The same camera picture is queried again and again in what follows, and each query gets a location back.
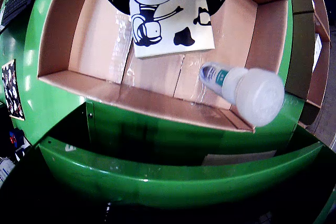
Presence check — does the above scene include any white blue printed carton stack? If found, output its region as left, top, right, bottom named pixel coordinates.
left=0, top=155, right=16, bottom=183

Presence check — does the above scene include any blue red small item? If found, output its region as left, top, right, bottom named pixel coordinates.
left=9, top=131, right=24, bottom=147

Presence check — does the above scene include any white bottle translucent cap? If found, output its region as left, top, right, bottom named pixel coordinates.
left=198, top=61, right=286, bottom=127

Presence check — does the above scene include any shallow cardboard tray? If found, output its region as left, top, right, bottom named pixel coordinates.
left=37, top=0, right=293, bottom=133

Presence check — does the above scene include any cow print hand cream box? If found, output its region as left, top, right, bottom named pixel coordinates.
left=127, top=0, right=216, bottom=59

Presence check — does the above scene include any black white patterned card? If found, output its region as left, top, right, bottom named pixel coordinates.
left=1, top=59, right=26, bottom=121

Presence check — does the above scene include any green metal shelf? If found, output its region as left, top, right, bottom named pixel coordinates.
left=0, top=98, right=336, bottom=224

